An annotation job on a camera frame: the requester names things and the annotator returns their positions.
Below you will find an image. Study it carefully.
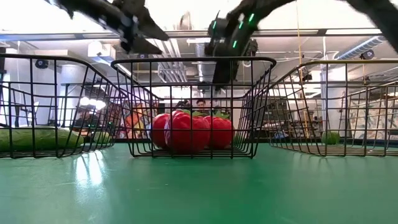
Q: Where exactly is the red plush tomato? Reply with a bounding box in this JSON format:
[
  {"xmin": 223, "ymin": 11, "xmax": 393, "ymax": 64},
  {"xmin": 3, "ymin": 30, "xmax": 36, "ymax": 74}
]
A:
[
  {"xmin": 205, "ymin": 114, "xmax": 234, "ymax": 151},
  {"xmin": 150, "ymin": 113, "xmax": 170, "ymax": 150},
  {"xmin": 164, "ymin": 110, "xmax": 211, "ymax": 155}
]

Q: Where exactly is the right black wire basket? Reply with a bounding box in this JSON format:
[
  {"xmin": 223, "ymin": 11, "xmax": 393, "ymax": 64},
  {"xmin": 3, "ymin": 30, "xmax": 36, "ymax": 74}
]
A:
[{"xmin": 266, "ymin": 59, "xmax": 398, "ymax": 157}]

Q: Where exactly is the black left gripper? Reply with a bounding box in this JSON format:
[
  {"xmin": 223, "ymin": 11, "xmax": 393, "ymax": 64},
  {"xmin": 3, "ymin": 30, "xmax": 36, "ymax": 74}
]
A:
[{"xmin": 108, "ymin": 0, "xmax": 170, "ymax": 55}]

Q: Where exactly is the patterned wall mural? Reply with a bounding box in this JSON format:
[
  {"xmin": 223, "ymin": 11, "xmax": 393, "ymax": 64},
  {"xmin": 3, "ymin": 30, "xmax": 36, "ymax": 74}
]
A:
[{"xmin": 348, "ymin": 98, "xmax": 398, "ymax": 141}]

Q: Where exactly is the white ceiling light fixture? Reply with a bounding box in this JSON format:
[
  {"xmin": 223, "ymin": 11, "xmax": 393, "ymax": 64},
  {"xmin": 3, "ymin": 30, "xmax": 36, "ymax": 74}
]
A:
[{"xmin": 186, "ymin": 37, "xmax": 215, "ymax": 45}]

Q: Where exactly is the yellow hanging cord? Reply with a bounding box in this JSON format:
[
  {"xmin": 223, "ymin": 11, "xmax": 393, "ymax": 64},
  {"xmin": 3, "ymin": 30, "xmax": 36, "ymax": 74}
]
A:
[{"xmin": 295, "ymin": 1, "xmax": 309, "ymax": 131}]

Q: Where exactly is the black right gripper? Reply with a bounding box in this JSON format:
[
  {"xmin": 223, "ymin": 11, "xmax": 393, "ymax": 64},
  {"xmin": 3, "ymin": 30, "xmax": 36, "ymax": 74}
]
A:
[{"xmin": 213, "ymin": 46, "xmax": 246, "ymax": 91}]

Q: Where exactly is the long dark ceiling beam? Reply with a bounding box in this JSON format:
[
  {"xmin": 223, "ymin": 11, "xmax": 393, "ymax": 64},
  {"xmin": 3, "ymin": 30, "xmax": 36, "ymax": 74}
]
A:
[{"xmin": 0, "ymin": 28, "xmax": 384, "ymax": 42}]

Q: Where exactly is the black wire basket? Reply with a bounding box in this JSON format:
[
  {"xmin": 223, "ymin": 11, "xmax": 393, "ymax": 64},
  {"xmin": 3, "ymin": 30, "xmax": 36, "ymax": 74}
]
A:
[
  {"xmin": 266, "ymin": 59, "xmax": 398, "ymax": 157},
  {"xmin": 0, "ymin": 53, "xmax": 144, "ymax": 159},
  {"xmin": 110, "ymin": 57, "xmax": 277, "ymax": 159}
]

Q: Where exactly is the silver ventilation duct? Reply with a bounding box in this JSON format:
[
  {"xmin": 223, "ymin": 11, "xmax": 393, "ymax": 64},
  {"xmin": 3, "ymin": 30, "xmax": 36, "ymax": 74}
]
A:
[{"xmin": 195, "ymin": 43, "xmax": 219, "ymax": 83}]

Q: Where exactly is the white ceiling box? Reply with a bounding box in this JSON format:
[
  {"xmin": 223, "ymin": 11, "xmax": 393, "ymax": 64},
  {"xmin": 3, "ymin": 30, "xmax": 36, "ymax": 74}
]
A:
[{"xmin": 87, "ymin": 40, "xmax": 117, "ymax": 58}]

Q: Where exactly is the green plush cucumber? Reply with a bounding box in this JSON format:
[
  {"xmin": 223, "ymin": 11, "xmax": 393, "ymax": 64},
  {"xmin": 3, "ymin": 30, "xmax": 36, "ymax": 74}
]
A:
[{"xmin": 0, "ymin": 126, "xmax": 85, "ymax": 153}]

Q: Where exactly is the black hanging ceiling device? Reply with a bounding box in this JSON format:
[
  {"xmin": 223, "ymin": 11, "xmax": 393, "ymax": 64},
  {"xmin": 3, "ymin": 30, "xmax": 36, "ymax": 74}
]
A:
[{"xmin": 248, "ymin": 39, "xmax": 259, "ymax": 58}]

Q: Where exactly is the person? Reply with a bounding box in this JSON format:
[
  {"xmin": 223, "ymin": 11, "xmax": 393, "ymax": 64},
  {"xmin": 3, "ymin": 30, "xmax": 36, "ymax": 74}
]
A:
[
  {"xmin": 194, "ymin": 98, "xmax": 215, "ymax": 116},
  {"xmin": 124, "ymin": 104, "xmax": 150, "ymax": 139},
  {"xmin": 73, "ymin": 107, "xmax": 101, "ymax": 135}
]

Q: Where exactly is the green plush lime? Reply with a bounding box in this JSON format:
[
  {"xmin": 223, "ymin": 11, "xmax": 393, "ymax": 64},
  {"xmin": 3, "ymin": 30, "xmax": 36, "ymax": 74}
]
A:
[
  {"xmin": 93, "ymin": 131, "xmax": 111, "ymax": 144},
  {"xmin": 322, "ymin": 131, "xmax": 341, "ymax": 146}
]

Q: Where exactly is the silver spiral ceiling duct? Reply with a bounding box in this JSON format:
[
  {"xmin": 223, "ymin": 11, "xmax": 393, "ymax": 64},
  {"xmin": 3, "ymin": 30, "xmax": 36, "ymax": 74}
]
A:
[{"xmin": 337, "ymin": 35, "xmax": 387, "ymax": 60}]

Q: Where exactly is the bright round lamp cluster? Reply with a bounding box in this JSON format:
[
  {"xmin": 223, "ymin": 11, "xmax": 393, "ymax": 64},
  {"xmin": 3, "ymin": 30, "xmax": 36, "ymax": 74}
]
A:
[{"xmin": 80, "ymin": 96, "xmax": 107, "ymax": 111}]

